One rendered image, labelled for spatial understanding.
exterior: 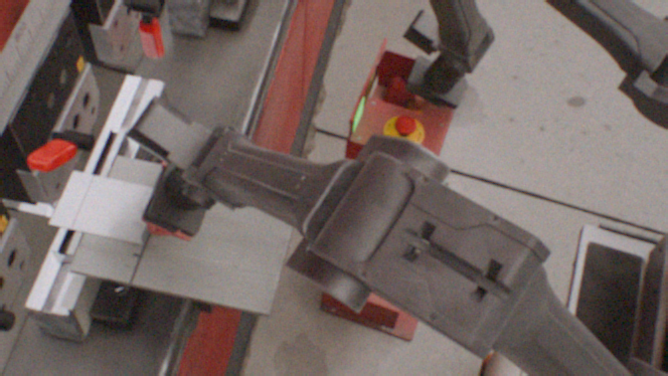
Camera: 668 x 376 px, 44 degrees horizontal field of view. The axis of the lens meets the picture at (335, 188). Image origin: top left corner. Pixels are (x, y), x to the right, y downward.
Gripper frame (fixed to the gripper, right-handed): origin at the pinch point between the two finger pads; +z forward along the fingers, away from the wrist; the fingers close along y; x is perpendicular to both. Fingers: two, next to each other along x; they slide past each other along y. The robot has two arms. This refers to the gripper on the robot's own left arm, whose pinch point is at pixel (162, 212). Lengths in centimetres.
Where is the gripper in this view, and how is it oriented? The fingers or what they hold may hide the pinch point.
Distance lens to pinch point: 110.5
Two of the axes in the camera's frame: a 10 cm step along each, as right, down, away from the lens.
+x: 8.3, 4.3, 3.4
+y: -2.3, 8.3, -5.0
